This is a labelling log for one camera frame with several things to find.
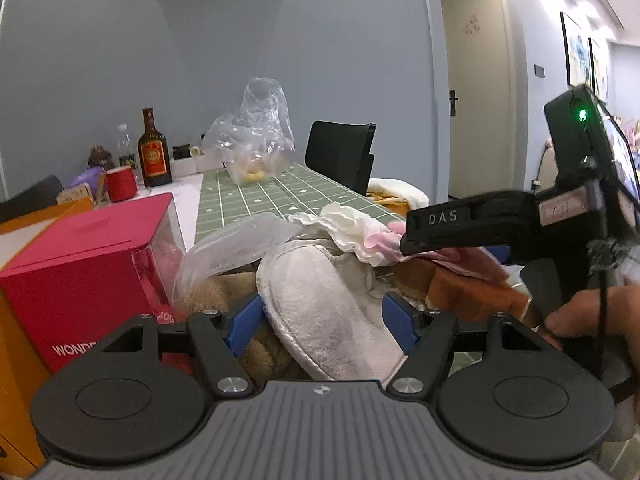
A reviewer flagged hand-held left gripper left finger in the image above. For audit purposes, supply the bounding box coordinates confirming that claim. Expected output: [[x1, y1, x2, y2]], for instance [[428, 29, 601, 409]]
[[94, 294, 264, 397]]

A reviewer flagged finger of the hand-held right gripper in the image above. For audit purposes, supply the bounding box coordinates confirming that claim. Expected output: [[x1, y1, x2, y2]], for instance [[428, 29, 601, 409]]
[[399, 190, 539, 257]]

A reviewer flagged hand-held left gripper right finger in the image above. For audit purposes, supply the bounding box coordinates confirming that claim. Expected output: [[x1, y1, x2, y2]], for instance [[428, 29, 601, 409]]
[[381, 295, 552, 397]]

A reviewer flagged brown plush slipper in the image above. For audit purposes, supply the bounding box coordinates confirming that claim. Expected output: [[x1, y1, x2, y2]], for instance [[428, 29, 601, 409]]
[[184, 270, 312, 382]]

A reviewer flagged beige plush slipper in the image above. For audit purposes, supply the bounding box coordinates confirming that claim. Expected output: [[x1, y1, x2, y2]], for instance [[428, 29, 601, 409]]
[[256, 239, 409, 382]]

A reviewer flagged translucent white bag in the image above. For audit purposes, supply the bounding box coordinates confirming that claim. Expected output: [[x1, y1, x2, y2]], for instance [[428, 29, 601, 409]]
[[172, 212, 304, 307]]

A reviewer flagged white and pink ruffled cloth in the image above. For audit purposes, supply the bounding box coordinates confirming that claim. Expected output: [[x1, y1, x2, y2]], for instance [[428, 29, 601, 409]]
[[289, 202, 410, 267]]

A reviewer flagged orange cardboard box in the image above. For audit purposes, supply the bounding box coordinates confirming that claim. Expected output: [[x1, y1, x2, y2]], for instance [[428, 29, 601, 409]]
[[0, 195, 97, 479]]

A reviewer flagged person's right hand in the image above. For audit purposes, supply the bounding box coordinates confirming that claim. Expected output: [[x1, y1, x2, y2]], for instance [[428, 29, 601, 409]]
[[544, 282, 640, 351]]

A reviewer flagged brown fabric item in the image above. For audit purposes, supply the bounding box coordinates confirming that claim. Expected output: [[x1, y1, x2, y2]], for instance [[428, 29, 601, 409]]
[[394, 254, 532, 322]]

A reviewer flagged small framed picture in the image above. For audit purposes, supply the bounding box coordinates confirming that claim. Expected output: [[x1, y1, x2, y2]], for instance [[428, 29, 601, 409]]
[[588, 37, 611, 106]]

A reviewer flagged large framed picture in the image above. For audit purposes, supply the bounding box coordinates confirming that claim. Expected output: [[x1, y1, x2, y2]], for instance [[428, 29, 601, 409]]
[[559, 11, 594, 89]]

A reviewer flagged cream door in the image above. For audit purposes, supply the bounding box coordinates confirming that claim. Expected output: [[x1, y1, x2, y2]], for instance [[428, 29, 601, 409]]
[[439, 0, 519, 199]]

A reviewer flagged white paper mat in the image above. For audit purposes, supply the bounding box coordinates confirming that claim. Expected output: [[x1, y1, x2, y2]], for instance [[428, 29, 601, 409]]
[[142, 172, 204, 256]]

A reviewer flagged black chair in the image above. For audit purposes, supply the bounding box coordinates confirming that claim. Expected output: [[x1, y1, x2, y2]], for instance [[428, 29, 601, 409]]
[[304, 120, 377, 196]]

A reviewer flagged red cardboard box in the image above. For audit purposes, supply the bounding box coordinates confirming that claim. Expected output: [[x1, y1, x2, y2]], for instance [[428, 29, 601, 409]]
[[0, 192, 194, 376]]

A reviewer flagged red cup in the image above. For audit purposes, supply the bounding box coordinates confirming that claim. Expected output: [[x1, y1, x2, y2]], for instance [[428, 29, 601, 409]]
[[104, 165, 139, 203]]

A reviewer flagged clear plastic bag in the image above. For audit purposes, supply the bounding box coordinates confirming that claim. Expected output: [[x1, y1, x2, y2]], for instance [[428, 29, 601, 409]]
[[201, 77, 297, 185]]

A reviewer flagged brown liquor bottle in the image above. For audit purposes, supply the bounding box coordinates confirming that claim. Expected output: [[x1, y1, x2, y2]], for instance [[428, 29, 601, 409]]
[[137, 107, 174, 189]]

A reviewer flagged purple bag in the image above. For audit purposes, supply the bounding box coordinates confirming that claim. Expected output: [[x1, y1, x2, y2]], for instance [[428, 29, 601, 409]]
[[69, 167, 109, 196]]

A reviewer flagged clear plastic bottle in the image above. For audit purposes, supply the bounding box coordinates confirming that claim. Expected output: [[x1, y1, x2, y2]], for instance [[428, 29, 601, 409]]
[[116, 124, 139, 171]]

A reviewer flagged small brown figurine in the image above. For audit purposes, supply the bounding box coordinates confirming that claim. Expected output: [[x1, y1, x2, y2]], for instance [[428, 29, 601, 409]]
[[88, 144, 114, 171]]

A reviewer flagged dark grey chair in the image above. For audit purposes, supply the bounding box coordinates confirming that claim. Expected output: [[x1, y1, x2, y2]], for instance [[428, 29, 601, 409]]
[[0, 175, 65, 224]]

